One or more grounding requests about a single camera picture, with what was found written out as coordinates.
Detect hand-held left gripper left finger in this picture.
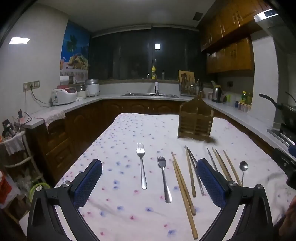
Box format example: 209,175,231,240
27,159,103,241

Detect wire dish rack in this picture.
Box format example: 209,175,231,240
180,82,204,97

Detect white kitchen countertop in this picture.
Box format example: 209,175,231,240
22,89,296,151

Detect white storage rack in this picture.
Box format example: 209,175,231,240
0,130,47,220

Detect wooden base cabinets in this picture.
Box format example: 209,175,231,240
25,98,274,186

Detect person's right hand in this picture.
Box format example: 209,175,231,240
279,197,296,241

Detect wooden upper cabinets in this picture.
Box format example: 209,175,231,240
200,0,275,75

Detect steel electric kettle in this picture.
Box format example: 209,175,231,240
211,85,223,103

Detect gas stove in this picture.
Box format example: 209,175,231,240
267,123,296,149

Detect long steel fork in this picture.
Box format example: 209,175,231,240
136,143,148,190

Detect tropical fruit wall poster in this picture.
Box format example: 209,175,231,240
60,20,90,82

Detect dark kitchen window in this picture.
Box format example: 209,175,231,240
89,29,208,80

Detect wooden utensil holder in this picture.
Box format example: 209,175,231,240
178,96,214,142

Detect white floral tablecloth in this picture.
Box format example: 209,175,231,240
18,113,296,241

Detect wooden cutting board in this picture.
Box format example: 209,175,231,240
178,70,195,93

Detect steel kitchen sink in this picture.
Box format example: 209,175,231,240
120,92,180,98

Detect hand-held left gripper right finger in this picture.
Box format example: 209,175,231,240
196,158,273,241

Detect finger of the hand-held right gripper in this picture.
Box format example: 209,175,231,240
273,145,296,174

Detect spice jar set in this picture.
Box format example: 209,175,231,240
236,101,251,113

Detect metal chopstick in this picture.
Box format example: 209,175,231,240
206,148,218,172
187,148,205,196

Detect black frying pan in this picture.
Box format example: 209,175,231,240
259,92,296,124

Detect white and red rice cooker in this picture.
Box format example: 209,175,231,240
51,85,77,106

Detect black power cable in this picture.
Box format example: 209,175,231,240
30,87,52,107

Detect wall socket strip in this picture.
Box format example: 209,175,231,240
23,80,40,91

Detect white electric pot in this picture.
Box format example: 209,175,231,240
85,78,100,97

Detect small steel spoon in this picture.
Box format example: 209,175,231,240
240,161,248,186

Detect small cream pot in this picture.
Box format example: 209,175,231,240
76,83,87,98

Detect steel range hood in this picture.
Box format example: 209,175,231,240
253,8,296,40

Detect lace cloth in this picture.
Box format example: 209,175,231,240
36,110,67,133

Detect wooden chopstick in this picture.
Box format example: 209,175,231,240
215,149,233,181
223,150,242,187
211,147,232,182
185,146,196,198
172,161,199,240
171,152,196,215

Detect green plastic bowl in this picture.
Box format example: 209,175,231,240
29,183,51,206

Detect short steel fork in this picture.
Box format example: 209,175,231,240
157,156,173,204

